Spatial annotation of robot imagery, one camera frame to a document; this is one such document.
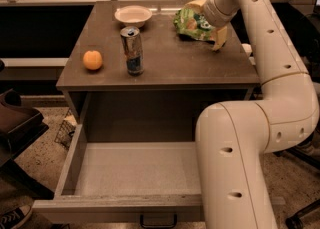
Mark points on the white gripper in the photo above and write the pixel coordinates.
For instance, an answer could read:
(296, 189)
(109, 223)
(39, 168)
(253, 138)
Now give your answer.
(213, 13)

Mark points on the green rice chip bag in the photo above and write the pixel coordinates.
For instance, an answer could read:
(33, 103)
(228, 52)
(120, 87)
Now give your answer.
(188, 23)

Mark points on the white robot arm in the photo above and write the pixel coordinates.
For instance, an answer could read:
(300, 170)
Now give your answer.
(231, 136)

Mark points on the grey cabinet with top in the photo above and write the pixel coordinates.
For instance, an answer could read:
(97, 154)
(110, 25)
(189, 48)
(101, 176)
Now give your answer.
(170, 61)

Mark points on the open grey top drawer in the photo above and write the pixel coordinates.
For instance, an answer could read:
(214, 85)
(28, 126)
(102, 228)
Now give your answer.
(133, 154)

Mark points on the small white paper cup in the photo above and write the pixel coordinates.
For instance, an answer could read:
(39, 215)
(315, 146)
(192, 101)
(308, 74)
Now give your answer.
(247, 48)

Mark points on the white paper bowl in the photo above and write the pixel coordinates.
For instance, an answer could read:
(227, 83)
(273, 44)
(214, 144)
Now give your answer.
(133, 15)

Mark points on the silver blue energy drink can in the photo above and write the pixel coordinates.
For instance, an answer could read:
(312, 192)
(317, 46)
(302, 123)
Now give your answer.
(132, 45)

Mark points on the orange fruit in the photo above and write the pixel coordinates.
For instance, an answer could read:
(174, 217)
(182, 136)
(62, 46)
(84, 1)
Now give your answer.
(92, 60)

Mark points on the black office chair base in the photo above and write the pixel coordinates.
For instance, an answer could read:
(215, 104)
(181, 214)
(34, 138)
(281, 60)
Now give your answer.
(301, 187)

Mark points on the dark brown chair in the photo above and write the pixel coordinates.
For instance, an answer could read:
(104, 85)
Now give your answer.
(20, 126)

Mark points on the black white sneaker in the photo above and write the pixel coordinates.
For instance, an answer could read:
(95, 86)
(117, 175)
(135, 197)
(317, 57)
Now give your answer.
(14, 219)

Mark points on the wire mesh basket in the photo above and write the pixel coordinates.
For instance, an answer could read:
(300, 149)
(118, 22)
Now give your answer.
(66, 130)

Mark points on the black drawer handle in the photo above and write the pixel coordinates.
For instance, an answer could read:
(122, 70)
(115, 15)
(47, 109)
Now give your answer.
(147, 223)

